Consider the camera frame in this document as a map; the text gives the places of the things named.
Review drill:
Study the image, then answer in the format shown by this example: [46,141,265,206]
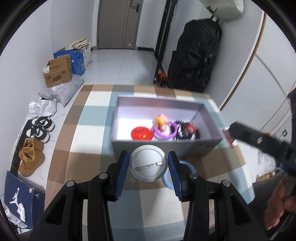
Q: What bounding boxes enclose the light blue ring toy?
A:
[162,161,197,190]

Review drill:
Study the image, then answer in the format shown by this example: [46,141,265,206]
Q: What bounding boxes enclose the silver pin back badge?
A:
[129,145,168,182]

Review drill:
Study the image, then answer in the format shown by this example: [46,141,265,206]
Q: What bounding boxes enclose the red China flag badge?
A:
[130,126,154,141]

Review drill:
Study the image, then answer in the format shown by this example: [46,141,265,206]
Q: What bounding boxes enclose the purple ring toy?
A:
[152,121,178,140]

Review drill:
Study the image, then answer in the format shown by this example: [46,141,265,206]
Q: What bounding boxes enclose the yellow pink doll charm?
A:
[155,113,170,132]

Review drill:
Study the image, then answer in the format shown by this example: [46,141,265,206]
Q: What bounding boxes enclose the person's right hand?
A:
[264,178,295,230]

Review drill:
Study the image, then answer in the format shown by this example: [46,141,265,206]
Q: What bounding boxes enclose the plaid checkered tablecloth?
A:
[45,85,255,240]

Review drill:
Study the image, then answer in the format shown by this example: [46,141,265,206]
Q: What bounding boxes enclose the grey open cardboard box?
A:
[111,95,223,159]

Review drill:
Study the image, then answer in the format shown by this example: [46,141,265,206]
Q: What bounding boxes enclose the brown suede boots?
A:
[18,137,45,177]

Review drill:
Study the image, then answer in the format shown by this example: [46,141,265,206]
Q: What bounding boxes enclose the blue Jordan shoe box lid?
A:
[4,171,45,229]

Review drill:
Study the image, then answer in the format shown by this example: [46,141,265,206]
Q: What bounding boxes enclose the black white sneakers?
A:
[26,116,55,144]

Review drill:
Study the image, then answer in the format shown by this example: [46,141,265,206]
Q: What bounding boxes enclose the grey plastic mailer bag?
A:
[38,74,84,107]

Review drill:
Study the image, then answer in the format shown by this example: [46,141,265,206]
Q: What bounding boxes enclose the silver foil bag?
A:
[27,99,57,120]

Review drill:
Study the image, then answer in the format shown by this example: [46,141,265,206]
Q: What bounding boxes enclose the brown cardboard box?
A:
[42,55,73,87]

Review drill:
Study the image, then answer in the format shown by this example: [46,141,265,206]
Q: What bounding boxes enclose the blue cardboard box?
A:
[53,50,85,76]

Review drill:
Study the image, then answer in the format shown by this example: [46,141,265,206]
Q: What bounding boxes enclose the white tote bag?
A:
[67,37,92,69]

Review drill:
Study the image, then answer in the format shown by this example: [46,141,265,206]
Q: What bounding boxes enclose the white Nike bag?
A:
[200,0,244,21]

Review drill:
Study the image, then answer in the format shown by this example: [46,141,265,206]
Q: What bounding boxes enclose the grey door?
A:
[97,0,143,50]

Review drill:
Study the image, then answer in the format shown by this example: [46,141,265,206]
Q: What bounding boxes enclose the black coat rack stand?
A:
[153,0,178,84]

